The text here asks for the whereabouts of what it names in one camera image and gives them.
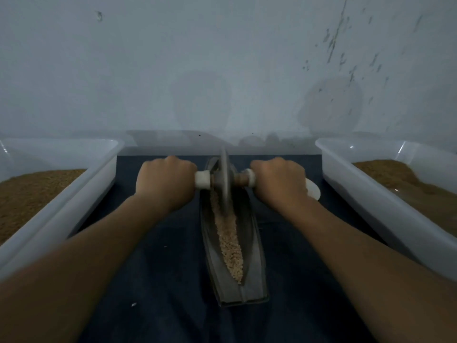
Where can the person's left hand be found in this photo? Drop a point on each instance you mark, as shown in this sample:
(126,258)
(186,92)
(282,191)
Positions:
(165,183)

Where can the person's right hand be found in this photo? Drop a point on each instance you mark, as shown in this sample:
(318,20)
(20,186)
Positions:
(280,183)

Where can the small ground grain portion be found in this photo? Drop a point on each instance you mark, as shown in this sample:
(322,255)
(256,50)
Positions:
(228,243)

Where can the white plastic tray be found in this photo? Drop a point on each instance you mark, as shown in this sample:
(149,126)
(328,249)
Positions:
(364,200)
(61,200)

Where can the boat-shaped metal grinding trough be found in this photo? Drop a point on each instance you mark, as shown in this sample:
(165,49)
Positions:
(253,282)

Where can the person's right forearm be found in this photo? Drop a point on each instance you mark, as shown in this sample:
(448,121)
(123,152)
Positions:
(375,275)

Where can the person's left forearm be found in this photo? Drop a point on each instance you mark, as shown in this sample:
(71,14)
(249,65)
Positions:
(68,278)

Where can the white round plate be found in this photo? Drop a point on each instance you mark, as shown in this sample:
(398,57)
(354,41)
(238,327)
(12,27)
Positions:
(313,188)

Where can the dark blue tablecloth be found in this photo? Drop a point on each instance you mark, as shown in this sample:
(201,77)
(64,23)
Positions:
(171,307)

